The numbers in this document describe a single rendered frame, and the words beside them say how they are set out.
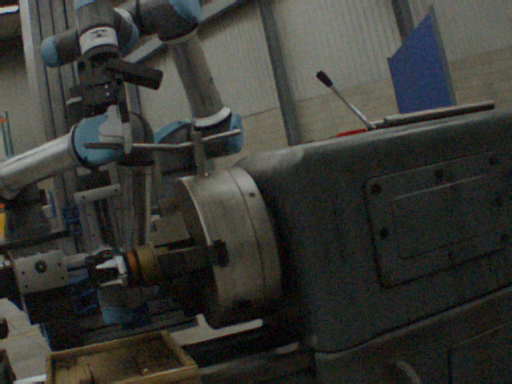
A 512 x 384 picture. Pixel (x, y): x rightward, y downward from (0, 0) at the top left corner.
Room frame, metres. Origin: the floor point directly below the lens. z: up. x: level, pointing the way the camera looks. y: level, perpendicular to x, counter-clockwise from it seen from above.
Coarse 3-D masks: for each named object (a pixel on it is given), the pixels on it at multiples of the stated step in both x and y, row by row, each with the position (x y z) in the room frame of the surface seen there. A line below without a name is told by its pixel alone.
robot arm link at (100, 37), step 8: (88, 32) 1.23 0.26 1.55; (96, 32) 1.23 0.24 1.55; (104, 32) 1.24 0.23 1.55; (112, 32) 1.25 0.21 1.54; (80, 40) 1.25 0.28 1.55; (88, 40) 1.23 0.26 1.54; (96, 40) 1.23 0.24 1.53; (104, 40) 1.23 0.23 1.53; (112, 40) 1.24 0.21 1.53; (88, 48) 1.23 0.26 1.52
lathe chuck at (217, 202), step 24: (192, 192) 1.26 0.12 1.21; (216, 192) 1.26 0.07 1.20; (240, 192) 1.26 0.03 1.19; (192, 216) 1.28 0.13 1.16; (216, 216) 1.22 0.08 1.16; (240, 216) 1.23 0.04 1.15; (240, 240) 1.21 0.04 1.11; (240, 264) 1.21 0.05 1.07; (216, 288) 1.21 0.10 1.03; (240, 288) 1.22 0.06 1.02; (216, 312) 1.25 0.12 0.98
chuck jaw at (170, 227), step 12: (168, 204) 1.39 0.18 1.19; (168, 216) 1.37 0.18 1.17; (180, 216) 1.37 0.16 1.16; (156, 228) 1.35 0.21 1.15; (168, 228) 1.35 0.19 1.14; (180, 228) 1.36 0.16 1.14; (156, 240) 1.33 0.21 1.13; (168, 240) 1.34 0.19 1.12; (180, 240) 1.34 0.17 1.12; (192, 240) 1.37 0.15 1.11
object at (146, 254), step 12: (132, 252) 1.30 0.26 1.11; (144, 252) 1.29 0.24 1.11; (156, 252) 1.30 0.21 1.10; (132, 264) 1.27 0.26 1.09; (144, 264) 1.27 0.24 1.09; (156, 264) 1.28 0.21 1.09; (132, 276) 1.27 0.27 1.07; (144, 276) 1.27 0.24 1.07; (156, 276) 1.28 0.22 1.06; (168, 276) 1.31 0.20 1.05
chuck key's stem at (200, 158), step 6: (192, 132) 1.32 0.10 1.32; (198, 132) 1.31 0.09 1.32; (192, 138) 1.31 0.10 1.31; (198, 138) 1.31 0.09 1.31; (198, 144) 1.31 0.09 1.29; (198, 150) 1.31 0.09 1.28; (198, 156) 1.31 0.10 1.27; (204, 156) 1.32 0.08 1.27; (198, 162) 1.32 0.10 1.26; (204, 162) 1.32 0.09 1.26; (198, 168) 1.32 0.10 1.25; (204, 168) 1.33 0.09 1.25; (204, 174) 1.32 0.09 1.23
